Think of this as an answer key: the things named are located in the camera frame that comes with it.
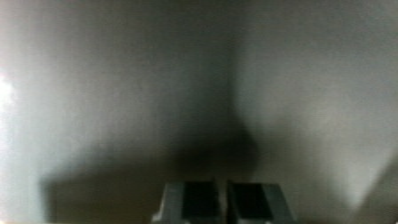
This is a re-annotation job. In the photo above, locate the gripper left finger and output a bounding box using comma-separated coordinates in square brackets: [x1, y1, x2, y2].
[151, 181, 222, 224]

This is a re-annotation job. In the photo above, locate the white cabinet body box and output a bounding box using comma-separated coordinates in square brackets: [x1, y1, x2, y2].
[0, 0, 398, 224]

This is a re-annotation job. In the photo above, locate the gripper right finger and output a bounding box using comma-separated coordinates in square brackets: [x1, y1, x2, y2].
[227, 182, 296, 224]

